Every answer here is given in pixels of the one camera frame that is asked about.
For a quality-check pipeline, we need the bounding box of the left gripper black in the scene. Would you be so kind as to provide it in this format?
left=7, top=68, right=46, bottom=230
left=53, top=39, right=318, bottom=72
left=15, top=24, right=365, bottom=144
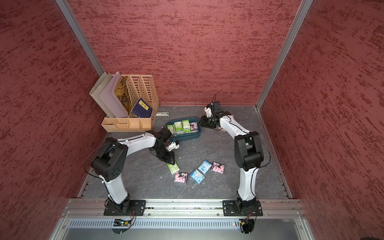
left=153, top=143, right=175, bottom=166

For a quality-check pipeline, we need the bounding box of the green tissue pack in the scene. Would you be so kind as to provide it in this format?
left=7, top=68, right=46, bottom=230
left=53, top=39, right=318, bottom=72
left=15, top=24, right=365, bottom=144
left=174, top=121, right=184, bottom=135
left=182, top=119, right=191, bottom=133
left=167, top=162, right=180, bottom=176
left=167, top=125, right=175, bottom=136

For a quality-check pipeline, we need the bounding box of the pink tissue pack top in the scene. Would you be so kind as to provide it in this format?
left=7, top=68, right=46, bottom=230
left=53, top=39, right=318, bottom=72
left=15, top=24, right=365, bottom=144
left=190, top=122, right=199, bottom=133

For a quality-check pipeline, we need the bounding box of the pink tissue pack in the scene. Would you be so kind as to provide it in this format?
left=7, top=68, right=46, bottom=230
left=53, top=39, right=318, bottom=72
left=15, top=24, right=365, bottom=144
left=211, top=162, right=225, bottom=174
left=174, top=172, right=188, bottom=184
left=190, top=122, right=199, bottom=133

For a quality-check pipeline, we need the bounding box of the teal storage box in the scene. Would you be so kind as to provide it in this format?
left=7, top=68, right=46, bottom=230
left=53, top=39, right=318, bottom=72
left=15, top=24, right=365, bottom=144
left=166, top=117, right=202, bottom=142

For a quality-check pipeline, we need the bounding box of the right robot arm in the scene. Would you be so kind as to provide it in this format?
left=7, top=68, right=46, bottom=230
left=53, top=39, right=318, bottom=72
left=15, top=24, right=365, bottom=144
left=199, top=101, right=264, bottom=216

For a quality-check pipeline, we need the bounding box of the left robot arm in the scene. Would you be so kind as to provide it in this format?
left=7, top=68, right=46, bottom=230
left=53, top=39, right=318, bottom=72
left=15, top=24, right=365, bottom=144
left=91, top=128, right=180, bottom=216

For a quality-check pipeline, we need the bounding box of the pink case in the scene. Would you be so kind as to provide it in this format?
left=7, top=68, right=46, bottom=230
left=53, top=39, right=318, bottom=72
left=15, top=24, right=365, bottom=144
left=217, top=127, right=227, bottom=132

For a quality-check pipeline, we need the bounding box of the pink tissue pack bottom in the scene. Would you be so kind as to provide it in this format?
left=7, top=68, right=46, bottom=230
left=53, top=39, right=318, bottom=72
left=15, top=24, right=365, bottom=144
left=174, top=172, right=188, bottom=184

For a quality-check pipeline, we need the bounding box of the blue tissue pack bottom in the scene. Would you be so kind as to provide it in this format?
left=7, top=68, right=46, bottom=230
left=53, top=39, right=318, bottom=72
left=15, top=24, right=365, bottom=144
left=190, top=169, right=205, bottom=185

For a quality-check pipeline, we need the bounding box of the blue tissue pack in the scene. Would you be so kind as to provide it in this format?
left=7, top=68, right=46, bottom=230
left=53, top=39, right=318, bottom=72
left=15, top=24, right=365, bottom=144
left=198, top=160, right=212, bottom=176
left=190, top=169, right=205, bottom=185

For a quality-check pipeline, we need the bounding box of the blue tissue pack right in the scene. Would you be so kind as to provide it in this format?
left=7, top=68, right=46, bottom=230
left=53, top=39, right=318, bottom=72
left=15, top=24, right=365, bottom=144
left=198, top=160, right=212, bottom=176

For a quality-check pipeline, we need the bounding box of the pink tissue pack right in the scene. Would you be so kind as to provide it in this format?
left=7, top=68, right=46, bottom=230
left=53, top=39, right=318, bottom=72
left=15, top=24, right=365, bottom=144
left=211, top=162, right=225, bottom=174

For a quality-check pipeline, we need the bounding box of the navy blue book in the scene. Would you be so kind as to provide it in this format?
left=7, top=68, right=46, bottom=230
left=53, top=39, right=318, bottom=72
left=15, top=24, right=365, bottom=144
left=131, top=98, right=153, bottom=118

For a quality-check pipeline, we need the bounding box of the beige file organizer rack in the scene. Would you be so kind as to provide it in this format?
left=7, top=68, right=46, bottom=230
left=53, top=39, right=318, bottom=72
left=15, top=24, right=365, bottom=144
left=100, top=72, right=159, bottom=133

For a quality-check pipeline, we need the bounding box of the left circuit board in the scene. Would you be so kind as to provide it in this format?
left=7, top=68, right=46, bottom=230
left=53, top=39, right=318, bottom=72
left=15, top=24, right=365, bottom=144
left=113, top=219, right=133, bottom=227

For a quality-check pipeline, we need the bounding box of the gold patterned book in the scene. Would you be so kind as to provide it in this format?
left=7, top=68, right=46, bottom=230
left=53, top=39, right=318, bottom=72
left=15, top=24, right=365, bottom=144
left=115, top=76, right=132, bottom=115

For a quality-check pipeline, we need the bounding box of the pink folder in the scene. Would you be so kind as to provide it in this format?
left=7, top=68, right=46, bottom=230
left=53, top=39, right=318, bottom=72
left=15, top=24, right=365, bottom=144
left=99, top=72, right=128, bottom=118

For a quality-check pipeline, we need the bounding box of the beige folder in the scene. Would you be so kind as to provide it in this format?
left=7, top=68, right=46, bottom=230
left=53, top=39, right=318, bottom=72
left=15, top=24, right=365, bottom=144
left=89, top=71, right=116, bottom=118

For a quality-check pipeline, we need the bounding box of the right corner aluminium profile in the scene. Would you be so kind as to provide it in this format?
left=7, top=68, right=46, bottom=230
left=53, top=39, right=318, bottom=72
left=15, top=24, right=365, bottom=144
left=256, top=0, right=313, bottom=112

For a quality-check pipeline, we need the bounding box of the corner aluminium profile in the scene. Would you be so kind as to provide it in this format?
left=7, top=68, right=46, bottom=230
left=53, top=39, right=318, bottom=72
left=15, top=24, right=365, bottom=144
left=55, top=0, right=104, bottom=76
left=256, top=0, right=313, bottom=112

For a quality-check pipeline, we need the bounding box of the left corner aluminium profile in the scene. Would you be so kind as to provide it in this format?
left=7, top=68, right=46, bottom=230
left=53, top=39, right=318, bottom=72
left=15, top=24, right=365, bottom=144
left=55, top=0, right=104, bottom=76

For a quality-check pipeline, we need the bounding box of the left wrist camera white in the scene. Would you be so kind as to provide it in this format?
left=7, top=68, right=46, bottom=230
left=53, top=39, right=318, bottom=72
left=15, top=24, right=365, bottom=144
left=166, top=141, right=180, bottom=152

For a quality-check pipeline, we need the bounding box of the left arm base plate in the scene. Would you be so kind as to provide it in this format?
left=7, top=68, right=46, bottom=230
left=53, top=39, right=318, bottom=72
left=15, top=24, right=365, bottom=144
left=104, top=199, right=146, bottom=217

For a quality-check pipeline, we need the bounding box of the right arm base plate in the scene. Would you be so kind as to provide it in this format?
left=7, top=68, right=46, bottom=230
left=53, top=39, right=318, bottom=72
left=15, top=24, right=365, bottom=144
left=223, top=200, right=264, bottom=218

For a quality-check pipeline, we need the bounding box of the aluminium front rail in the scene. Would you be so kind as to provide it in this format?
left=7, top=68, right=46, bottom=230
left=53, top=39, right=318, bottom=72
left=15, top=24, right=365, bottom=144
left=61, top=199, right=307, bottom=219

